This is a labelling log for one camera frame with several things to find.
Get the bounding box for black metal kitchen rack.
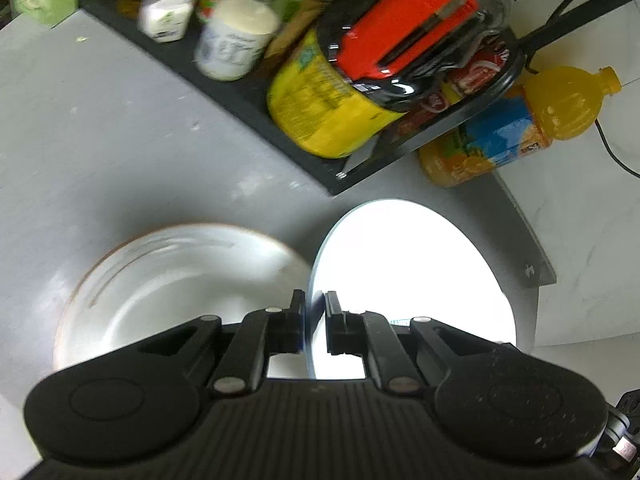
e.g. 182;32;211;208
79;0;640;197

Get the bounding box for orange juice bottle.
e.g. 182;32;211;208
418;65;623;189

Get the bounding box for yellow tin can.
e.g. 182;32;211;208
266;27;407;160

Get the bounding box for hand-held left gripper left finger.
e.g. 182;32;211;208
137;289;306;397

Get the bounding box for red toaster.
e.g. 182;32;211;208
317;0;517;112

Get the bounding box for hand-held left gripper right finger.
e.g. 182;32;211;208
324;291;502;396

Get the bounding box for small white lidded jar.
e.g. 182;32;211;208
194;0;282;82

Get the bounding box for red drink can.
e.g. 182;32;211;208
397;82;463;133
445;42;524;98

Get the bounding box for white plate with blue mark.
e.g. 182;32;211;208
305;199;519;381

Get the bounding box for clear spice jar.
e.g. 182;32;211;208
137;0;207;44

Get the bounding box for white bowl with brown rim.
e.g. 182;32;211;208
52;223;314;378

